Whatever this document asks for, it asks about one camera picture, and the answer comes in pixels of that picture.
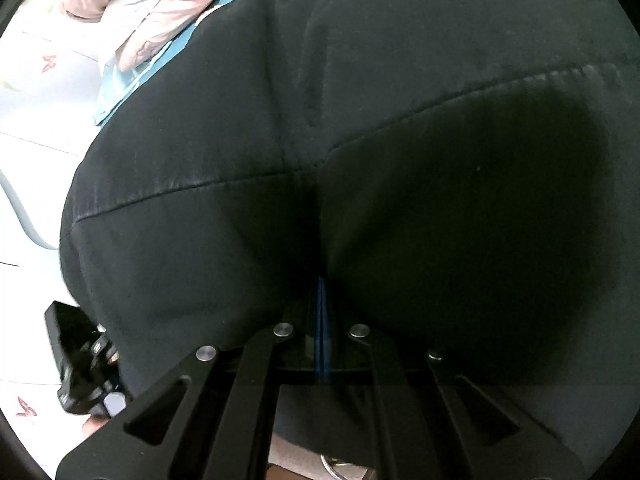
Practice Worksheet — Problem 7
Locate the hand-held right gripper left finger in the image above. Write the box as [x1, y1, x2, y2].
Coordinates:
[55, 280, 325, 480]

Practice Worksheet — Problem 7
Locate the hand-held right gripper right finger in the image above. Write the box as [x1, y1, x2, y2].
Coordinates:
[324, 280, 556, 480]

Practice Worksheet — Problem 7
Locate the black hooded jacket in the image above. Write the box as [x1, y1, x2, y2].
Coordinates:
[59, 0, 640, 461]

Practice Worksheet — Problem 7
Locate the white pillow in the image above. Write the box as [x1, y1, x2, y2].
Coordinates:
[95, 0, 201, 111]

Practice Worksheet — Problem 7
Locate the blue candy print bed mat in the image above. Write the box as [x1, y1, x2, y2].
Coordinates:
[92, 0, 373, 126]

